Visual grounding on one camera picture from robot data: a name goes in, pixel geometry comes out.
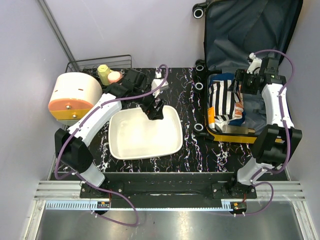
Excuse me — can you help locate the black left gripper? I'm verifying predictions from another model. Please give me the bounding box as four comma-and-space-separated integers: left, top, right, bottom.
133, 82, 165, 120

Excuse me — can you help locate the orange white patterned towel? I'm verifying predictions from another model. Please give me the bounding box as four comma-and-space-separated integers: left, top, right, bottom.
234, 85, 244, 119

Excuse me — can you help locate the black white striped garment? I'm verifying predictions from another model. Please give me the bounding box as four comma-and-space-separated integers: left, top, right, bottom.
208, 80, 237, 122

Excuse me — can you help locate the navy blue garment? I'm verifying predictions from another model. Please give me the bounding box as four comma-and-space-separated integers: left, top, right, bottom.
208, 73, 246, 132

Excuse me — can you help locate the white plastic tray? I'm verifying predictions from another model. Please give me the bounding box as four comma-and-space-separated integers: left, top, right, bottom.
108, 105, 183, 160

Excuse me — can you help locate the yellow Pikachu suitcase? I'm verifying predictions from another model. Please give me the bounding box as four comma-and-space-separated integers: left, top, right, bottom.
192, 0, 303, 144

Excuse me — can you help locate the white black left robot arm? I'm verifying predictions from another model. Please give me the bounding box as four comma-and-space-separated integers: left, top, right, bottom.
54, 68, 169, 198

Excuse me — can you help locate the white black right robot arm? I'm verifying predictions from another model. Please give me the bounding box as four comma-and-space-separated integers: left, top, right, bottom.
227, 53, 302, 199

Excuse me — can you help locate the pink cup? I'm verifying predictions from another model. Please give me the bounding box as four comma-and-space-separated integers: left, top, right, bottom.
107, 71, 123, 85

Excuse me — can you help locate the pink yellow drawer box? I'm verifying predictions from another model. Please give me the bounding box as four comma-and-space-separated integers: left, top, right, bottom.
48, 72, 102, 125

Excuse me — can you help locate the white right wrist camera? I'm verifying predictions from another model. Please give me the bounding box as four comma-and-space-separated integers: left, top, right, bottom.
246, 52, 262, 74

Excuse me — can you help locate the black wire basket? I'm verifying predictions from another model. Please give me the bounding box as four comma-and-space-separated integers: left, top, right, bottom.
65, 54, 133, 76

